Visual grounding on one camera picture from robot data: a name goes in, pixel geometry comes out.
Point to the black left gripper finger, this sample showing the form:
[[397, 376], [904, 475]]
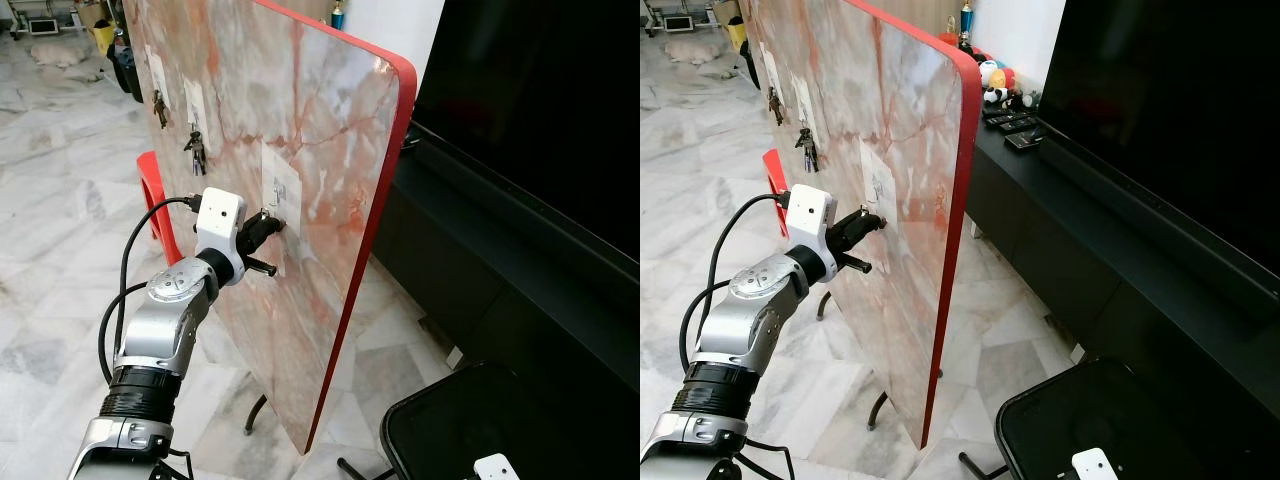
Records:
[[856, 264], [275, 225], [262, 267], [872, 220]]

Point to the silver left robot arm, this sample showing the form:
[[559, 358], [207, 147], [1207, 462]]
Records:
[[165, 330], [740, 320]]

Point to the black metal table leg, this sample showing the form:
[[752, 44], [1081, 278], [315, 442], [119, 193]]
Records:
[[823, 305], [355, 468], [255, 412], [878, 410], [975, 465]]

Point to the red plastic stool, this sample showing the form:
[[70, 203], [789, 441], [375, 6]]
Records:
[[775, 180], [150, 190]]

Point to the key bunch with purple tag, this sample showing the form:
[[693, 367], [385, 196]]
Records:
[[195, 150], [806, 150]]

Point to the marble pattern folding table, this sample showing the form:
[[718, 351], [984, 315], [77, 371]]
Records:
[[310, 110], [910, 120]]

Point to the dark key bunch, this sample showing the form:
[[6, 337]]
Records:
[[775, 105], [160, 108]]

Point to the black remote control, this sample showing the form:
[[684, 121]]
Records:
[[1025, 139], [1005, 118]]

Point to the colourful plush toy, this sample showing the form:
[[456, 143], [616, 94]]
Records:
[[998, 78]]

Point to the black box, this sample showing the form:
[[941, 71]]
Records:
[[750, 60], [125, 65]]

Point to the black television console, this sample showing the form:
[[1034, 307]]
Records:
[[480, 280], [1100, 260]]

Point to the blue gold trophy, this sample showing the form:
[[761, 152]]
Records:
[[337, 15], [965, 25]]

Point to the beige fluffy rug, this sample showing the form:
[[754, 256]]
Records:
[[692, 48], [60, 52]]

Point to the black plastic stool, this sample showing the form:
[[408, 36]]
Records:
[[450, 420], [1100, 420]]

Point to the white storage rack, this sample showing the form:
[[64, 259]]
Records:
[[680, 18], [40, 20]]

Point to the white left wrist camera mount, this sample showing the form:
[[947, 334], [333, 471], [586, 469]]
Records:
[[218, 215], [812, 215]]

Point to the taped adhesive wall hook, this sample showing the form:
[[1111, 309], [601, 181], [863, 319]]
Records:
[[197, 103], [157, 72], [885, 168], [803, 98], [285, 172], [766, 65]]

